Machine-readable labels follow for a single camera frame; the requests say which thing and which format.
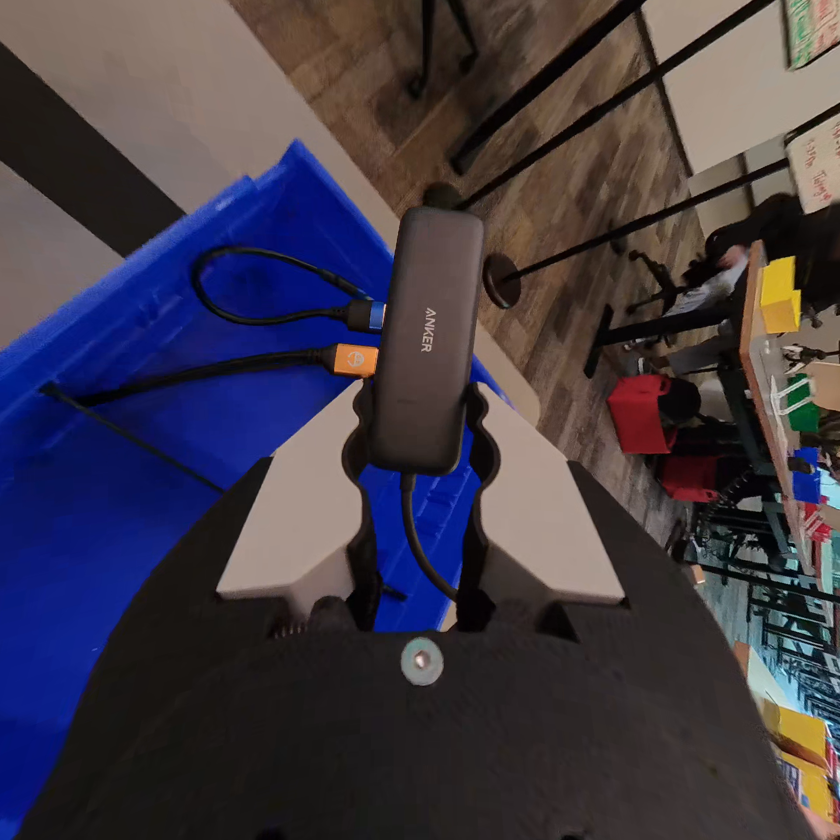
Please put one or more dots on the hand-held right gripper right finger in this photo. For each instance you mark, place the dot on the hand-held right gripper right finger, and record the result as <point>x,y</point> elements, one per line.
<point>551,538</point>

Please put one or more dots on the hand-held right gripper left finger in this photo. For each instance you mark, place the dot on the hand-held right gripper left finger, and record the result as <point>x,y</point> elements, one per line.
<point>289,538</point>

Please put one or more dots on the blue plastic bin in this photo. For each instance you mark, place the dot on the blue plastic bin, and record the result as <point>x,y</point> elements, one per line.
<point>79,551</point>

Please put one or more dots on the slim black usb hub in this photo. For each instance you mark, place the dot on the slim black usb hub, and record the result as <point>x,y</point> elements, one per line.
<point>427,328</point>

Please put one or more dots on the red plastic bin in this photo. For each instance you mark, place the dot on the red plastic bin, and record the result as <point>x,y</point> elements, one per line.
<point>643,414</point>

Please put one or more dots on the black bin divider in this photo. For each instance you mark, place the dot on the black bin divider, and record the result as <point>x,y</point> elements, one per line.
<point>131,436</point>

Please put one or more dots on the black pole stand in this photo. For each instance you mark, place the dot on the black pole stand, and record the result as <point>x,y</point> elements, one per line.
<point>503,280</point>

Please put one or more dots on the wooden work table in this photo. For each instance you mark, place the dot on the wooden work table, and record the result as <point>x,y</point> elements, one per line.
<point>755,368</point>

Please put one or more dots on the yellow plastic bin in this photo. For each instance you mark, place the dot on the yellow plastic bin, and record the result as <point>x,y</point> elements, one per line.
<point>781,295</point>

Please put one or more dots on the white easel board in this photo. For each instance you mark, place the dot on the white easel board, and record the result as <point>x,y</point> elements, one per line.
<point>817,164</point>
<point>814,33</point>

